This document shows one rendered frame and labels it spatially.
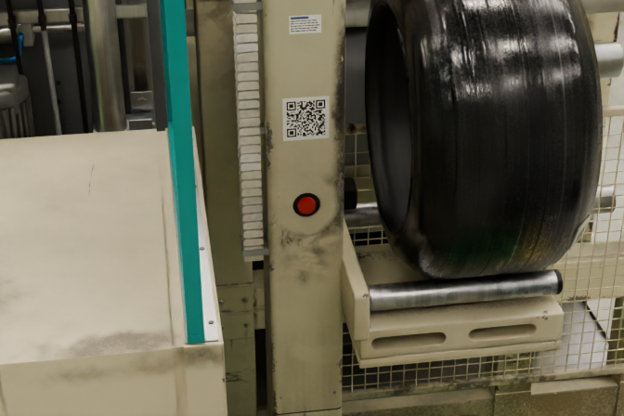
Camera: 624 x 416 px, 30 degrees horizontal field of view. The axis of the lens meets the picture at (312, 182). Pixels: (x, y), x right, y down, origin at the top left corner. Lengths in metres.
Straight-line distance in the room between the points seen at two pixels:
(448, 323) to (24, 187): 0.78
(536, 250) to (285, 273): 0.43
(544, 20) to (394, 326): 0.57
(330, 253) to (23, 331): 0.80
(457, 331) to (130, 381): 0.85
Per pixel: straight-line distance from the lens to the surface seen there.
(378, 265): 2.26
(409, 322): 2.00
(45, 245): 1.48
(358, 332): 1.96
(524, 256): 1.90
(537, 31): 1.80
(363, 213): 2.21
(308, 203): 1.94
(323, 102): 1.86
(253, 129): 1.88
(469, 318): 2.02
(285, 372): 2.13
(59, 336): 1.31
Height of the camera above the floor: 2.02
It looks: 29 degrees down
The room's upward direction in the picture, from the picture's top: straight up
